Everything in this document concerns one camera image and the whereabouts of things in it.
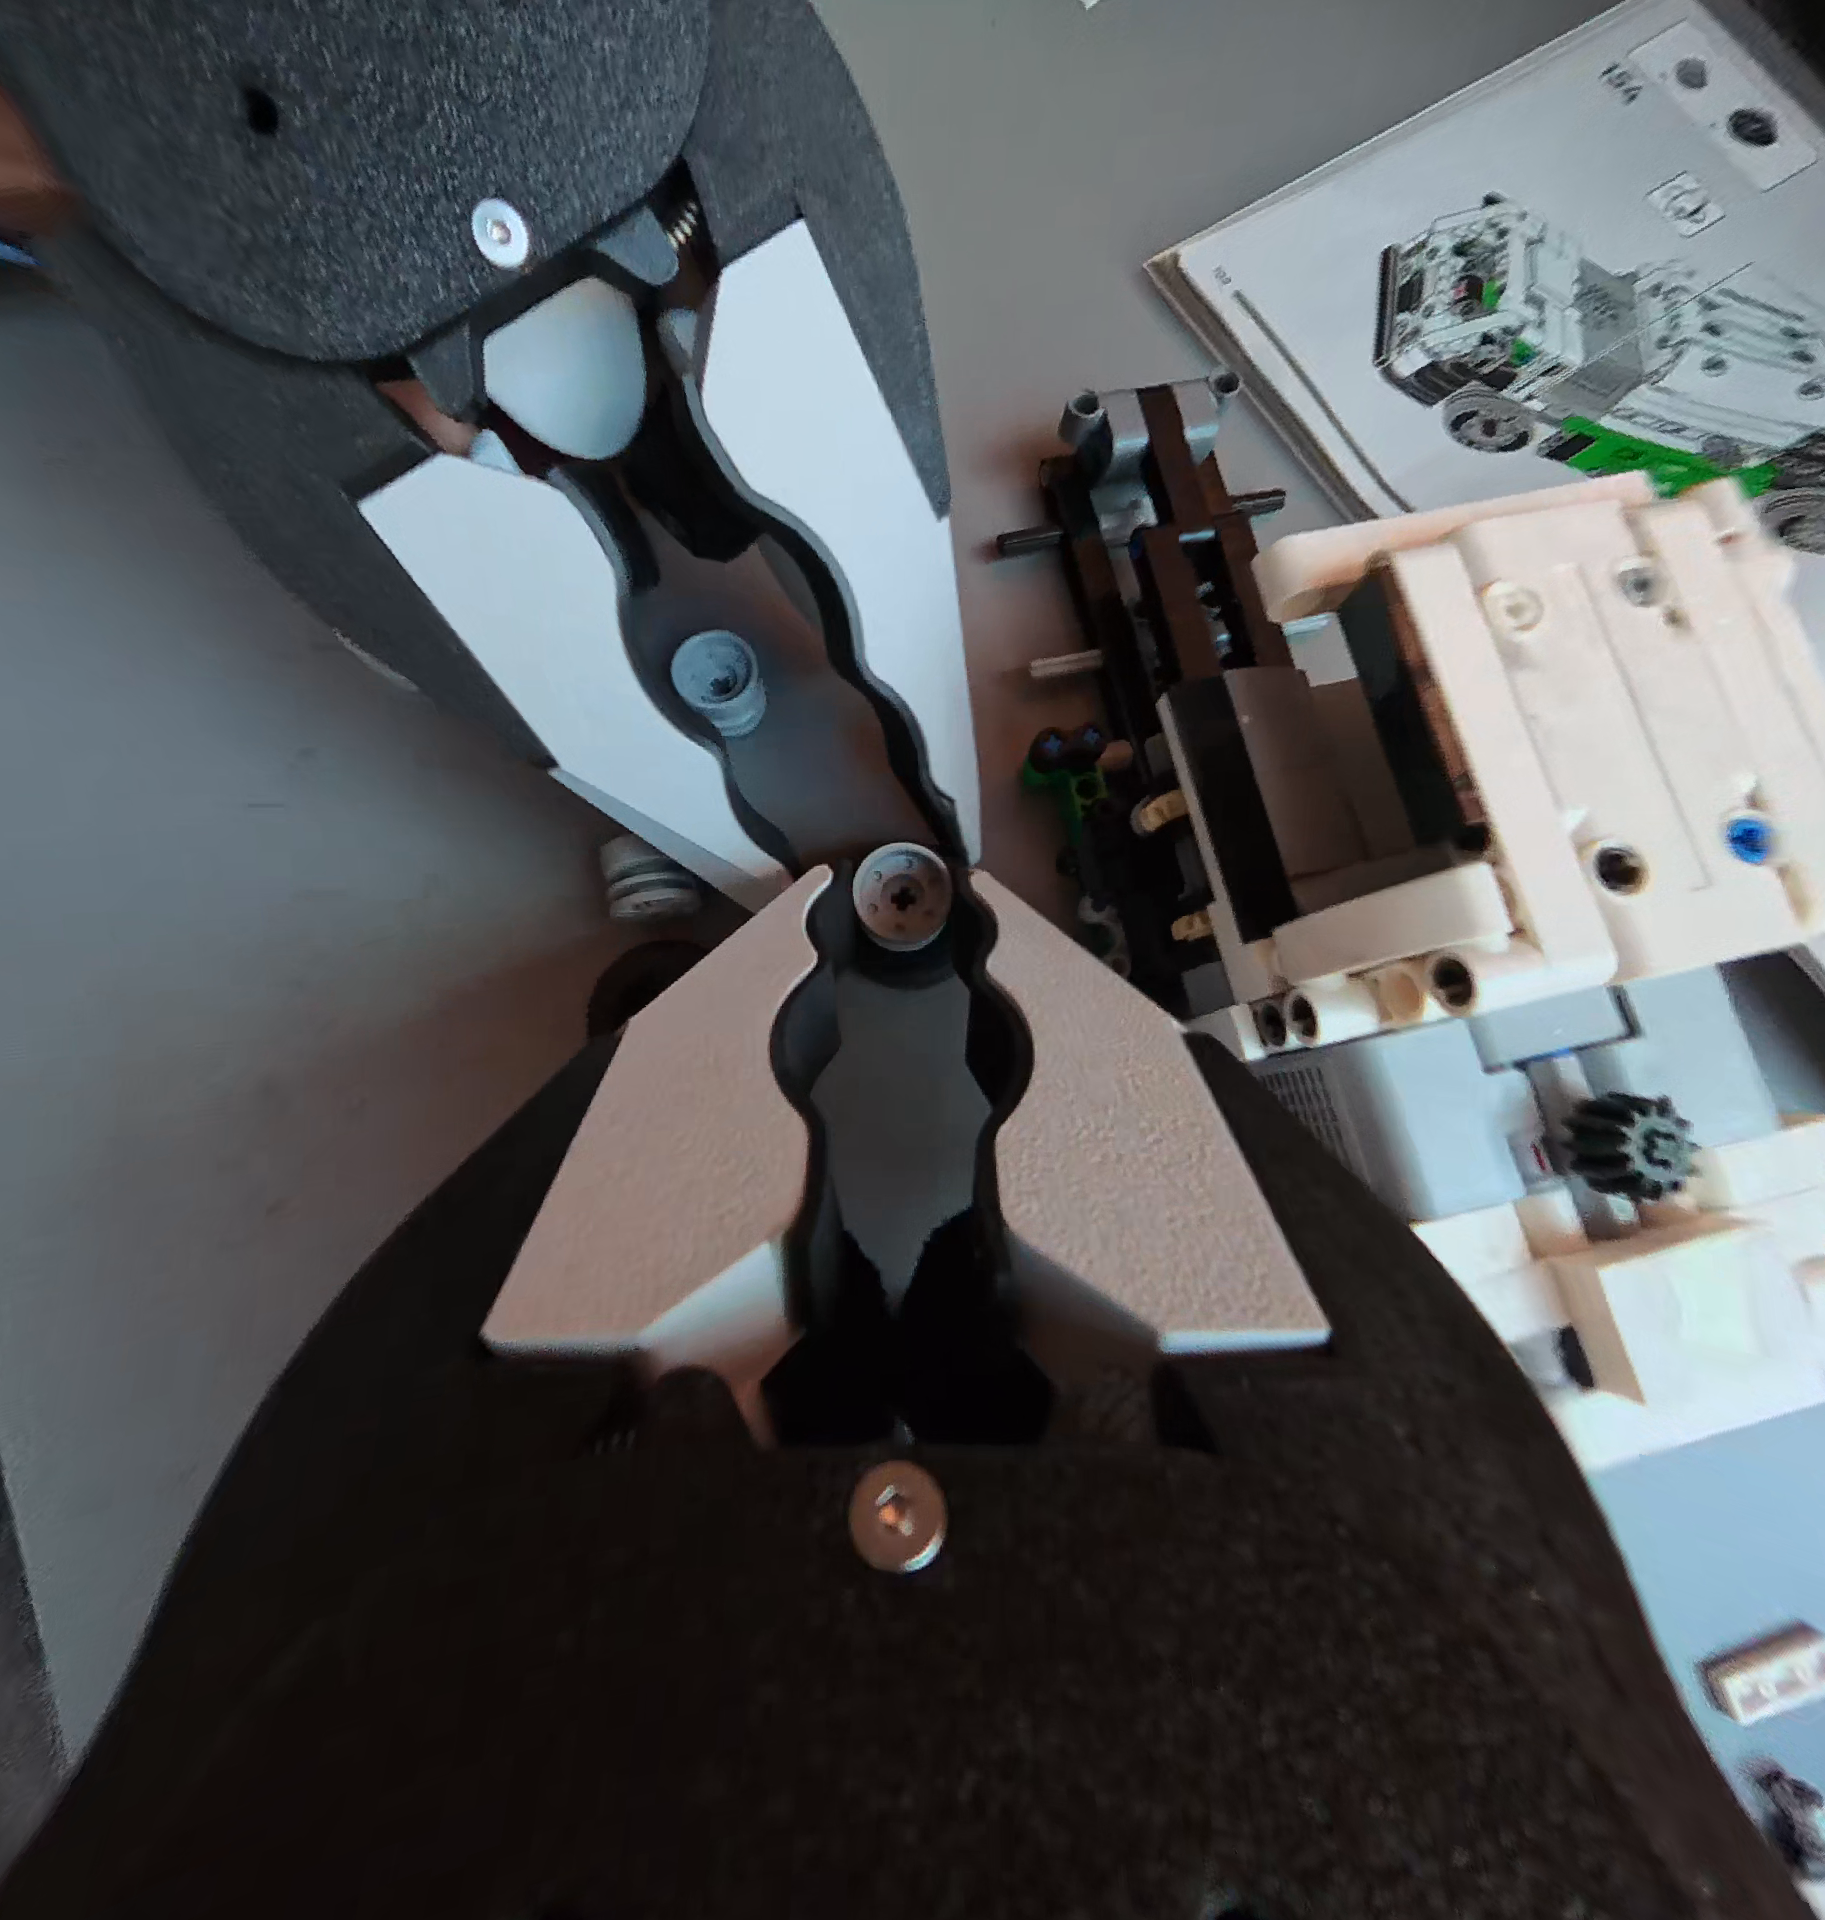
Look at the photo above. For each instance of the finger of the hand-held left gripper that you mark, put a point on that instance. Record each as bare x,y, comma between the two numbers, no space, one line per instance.
508,602
820,404

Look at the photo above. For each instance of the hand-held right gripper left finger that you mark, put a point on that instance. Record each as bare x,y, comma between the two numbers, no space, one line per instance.
657,1171

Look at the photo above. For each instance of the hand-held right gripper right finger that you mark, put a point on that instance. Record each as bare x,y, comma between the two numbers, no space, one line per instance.
1137,1171

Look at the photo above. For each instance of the grey lego wheel hub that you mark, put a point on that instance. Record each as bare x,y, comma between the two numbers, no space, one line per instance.
650,878
900,897
717,679

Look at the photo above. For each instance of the lego instruction booklet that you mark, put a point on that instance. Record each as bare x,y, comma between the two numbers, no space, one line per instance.
1303,301

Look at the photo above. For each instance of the white lego truck model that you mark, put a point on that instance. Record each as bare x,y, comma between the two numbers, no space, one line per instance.
1527,721

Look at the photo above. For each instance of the small tan lego piece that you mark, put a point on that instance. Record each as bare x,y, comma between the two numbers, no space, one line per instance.
1774,1668

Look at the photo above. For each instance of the small grey lego piece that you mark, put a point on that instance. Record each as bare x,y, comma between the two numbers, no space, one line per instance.
1804,1823

